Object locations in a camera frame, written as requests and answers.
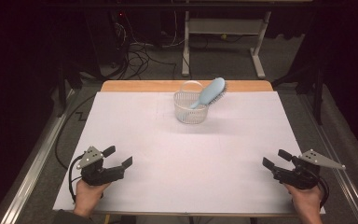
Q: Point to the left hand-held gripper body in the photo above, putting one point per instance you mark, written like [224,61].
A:
[102,174]

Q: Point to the white plastic basket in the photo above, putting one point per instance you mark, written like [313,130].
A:
[190,113]

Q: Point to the black metal stand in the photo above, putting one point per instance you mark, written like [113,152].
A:
[63,81]
[317,93]

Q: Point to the person's right hand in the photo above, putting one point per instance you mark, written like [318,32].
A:
[306,199]

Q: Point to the person's left hand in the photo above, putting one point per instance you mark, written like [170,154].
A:
[88,197]

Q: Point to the aluminium floor rail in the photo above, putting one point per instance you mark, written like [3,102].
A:
[34,161]
[338,149]

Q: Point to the light blue hairbrush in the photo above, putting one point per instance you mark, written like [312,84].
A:
[209,91]

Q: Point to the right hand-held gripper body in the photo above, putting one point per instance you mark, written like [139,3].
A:
[301,177]

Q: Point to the white metal desk frame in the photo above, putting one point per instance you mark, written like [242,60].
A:
[223,26]

